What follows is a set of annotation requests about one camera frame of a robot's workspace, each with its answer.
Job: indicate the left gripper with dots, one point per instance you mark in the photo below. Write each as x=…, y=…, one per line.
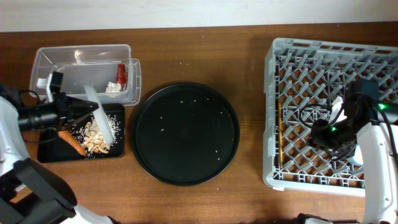
x=64, y=107

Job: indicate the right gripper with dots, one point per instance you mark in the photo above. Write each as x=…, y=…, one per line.
x=316, y=136

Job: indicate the orange carrot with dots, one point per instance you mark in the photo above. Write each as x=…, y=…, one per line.
x=67, y=136

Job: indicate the rice and mushroom scraps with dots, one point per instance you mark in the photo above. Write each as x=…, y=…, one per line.
x=88, y=134

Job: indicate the grey plate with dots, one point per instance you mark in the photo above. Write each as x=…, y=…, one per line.
x=99, y=115

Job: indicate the blue cup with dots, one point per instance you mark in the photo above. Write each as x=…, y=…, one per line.
x=355, y=157

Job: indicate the white tissue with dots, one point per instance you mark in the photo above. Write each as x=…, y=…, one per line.
x=113, y=87

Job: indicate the wooden chopstick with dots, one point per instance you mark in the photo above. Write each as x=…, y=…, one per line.
x=280, y=135

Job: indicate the red snack wrapper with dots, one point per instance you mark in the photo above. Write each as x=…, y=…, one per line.
x=121, y=76

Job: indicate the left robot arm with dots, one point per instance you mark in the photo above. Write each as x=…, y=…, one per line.
x=30, y=193

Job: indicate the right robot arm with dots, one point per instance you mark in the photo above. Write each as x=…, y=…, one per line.
x=364, y=122

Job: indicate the clear plastic waste bin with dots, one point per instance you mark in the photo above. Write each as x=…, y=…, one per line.
x=91, y=65

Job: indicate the grey dishwasher rack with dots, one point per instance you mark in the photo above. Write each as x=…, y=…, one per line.
x=306, y=76

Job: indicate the black rectangular tray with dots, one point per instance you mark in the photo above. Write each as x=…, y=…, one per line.
x=58, y=150

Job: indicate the round black serving tray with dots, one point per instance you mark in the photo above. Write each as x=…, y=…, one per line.
x=185, y=134

